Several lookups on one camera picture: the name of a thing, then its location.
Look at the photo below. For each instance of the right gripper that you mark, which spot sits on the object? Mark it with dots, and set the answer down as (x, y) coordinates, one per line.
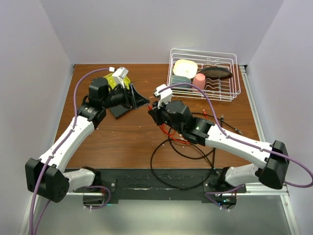
(155, 113)

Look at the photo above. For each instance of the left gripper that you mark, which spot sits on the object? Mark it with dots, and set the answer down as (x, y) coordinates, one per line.
(133, 100)

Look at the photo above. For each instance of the black network switch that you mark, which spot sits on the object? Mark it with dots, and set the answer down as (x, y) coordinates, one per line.
(120, 110)

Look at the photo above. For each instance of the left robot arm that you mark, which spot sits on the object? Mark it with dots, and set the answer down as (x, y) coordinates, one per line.
(46, 176)

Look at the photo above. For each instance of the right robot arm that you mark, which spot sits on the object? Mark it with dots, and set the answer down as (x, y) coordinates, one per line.
(266, 164)

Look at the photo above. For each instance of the grey-green cup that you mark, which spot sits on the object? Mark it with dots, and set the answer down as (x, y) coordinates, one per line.
(181, 79)

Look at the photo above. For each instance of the pink cup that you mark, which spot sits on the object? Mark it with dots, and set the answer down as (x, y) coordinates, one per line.
(199, 81)

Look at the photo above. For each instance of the cream square bowl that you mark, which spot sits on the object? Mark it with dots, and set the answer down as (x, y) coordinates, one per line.
(185, 68)

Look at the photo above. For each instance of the dark brown plate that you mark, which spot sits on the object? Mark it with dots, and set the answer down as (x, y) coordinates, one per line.
(215, 73)

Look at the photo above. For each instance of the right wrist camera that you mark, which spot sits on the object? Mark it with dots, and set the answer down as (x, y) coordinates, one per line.
(164, 95)

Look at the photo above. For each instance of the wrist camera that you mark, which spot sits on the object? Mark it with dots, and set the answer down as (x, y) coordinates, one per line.
(164, 95)
(119, 75)

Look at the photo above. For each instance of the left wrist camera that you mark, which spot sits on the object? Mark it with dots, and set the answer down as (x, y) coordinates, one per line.
(119, 75)

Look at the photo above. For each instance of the white wire dish rack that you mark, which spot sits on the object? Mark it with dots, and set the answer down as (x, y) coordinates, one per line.
(220, 90)

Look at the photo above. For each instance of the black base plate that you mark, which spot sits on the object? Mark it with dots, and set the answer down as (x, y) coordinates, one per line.
(163, 185)

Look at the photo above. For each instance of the aluminium frame rail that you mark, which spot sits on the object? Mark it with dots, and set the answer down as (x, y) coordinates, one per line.
(257, 188)

